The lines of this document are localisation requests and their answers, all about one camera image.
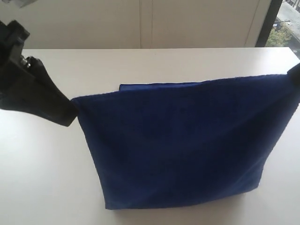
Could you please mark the blue microfibre towel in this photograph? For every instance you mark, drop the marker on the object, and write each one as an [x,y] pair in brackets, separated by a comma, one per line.
[181,144]

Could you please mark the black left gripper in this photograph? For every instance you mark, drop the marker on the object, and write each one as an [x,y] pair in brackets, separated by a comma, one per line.
[25,85]

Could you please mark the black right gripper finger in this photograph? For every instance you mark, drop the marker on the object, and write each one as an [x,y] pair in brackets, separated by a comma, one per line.
[294,74]

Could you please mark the dark window frame post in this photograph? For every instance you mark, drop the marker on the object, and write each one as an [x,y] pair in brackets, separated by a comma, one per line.
[268,23]

